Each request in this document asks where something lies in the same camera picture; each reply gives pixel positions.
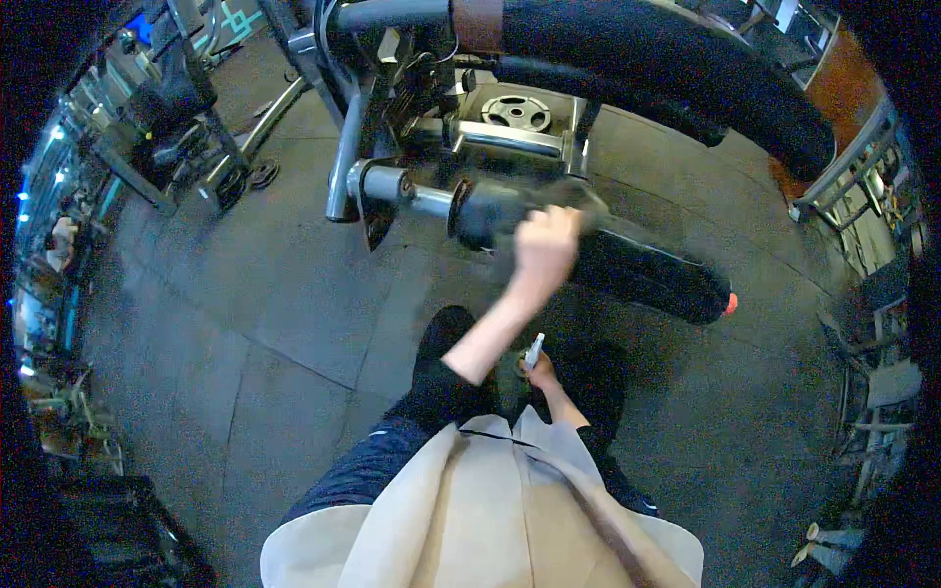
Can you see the black steel gym machine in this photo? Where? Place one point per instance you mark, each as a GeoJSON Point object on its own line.
{"type": "Point", "coordinates": [184, 110]}

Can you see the grey wiping cloth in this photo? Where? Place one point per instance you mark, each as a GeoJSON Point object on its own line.
{"type": "Point", "coordinates": [573, 202]}

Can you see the person's body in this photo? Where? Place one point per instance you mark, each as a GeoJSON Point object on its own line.
{"type": "Point", "coordinates": [478, 514]}

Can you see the grey metal rack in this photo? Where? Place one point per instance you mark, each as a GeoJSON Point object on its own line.
{"type": "Point", "coordinates": [853, 169]}

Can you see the person's legs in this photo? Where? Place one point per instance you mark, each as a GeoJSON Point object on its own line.
{"type": "Point", "coordinates": [441, 382]}

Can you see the grey weight plate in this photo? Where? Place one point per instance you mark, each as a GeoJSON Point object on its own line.
{"type": "Point", "coordinates": [516, 112]}

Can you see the person's right hand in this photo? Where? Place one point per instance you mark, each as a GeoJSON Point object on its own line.
{"type": "Point", "coordinates": [542, 373]}

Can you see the white spray bottle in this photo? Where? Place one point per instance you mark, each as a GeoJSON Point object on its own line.
{"type": "Point", "coordinates": [534, 348]}

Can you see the small black weight plate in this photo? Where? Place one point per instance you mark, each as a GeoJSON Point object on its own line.
{"type": "Point", "coordinates": [262, 174]}

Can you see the person's left hand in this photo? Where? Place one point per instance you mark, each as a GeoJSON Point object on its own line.
{"type": "Point", "coordinates": [545, 253]}

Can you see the person's left fingers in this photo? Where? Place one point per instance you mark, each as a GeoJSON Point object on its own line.
{"type": "Point", "coordinates": [551, 219]}

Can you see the grey gym bench frame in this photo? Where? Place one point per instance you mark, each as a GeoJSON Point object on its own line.
{"type": "Point", "coordinates": [878, 382]}

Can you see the black padded gym machine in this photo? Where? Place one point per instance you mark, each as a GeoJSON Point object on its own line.
{"type": "Point", "coordinates": [661, 66]}

